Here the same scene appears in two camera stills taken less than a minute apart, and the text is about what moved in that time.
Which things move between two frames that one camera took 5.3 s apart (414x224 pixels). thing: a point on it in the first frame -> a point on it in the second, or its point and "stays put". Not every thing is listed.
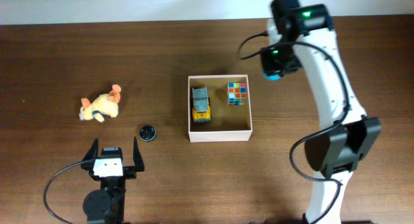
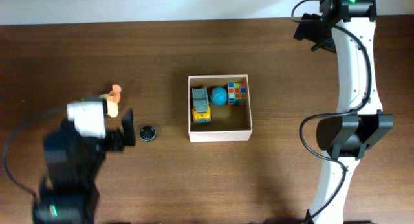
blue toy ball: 275,77 -> 218,96
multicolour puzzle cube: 237,94 stays put
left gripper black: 130,171 -> 117,135
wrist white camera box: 108,167 -> 89,118
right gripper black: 272,67 -> 308,30
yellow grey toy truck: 201,109 stays put
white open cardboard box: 228,123 stays put
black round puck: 147,133 stays put
